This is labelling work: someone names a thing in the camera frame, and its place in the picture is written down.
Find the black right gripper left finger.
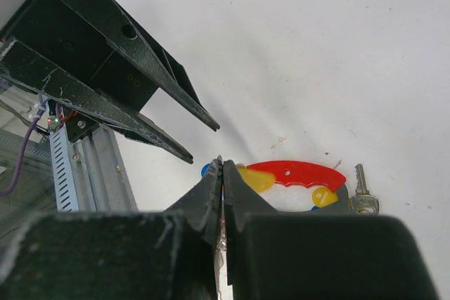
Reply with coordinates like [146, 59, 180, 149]
[1, 159, 223, 299]

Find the aluminium front rail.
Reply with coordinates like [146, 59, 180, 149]
[70, 126, 138, 212]

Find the yellow key tag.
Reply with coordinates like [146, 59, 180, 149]
[236, 164, 276, 193]

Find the yellow tagged silver key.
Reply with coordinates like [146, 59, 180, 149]
[311, 163, 380, 216]

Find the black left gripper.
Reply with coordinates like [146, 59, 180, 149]
[1, 0, 220, 164]

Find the blue key tag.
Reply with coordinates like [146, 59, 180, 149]
[200, 164, 210, 177]

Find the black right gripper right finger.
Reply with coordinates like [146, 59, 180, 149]
[223, 160, 439, 299]

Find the perforated grey cable duct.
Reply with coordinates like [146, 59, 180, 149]
[49, 126, 79, 212]

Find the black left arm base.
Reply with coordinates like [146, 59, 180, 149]
[47, 99, 99, 143]

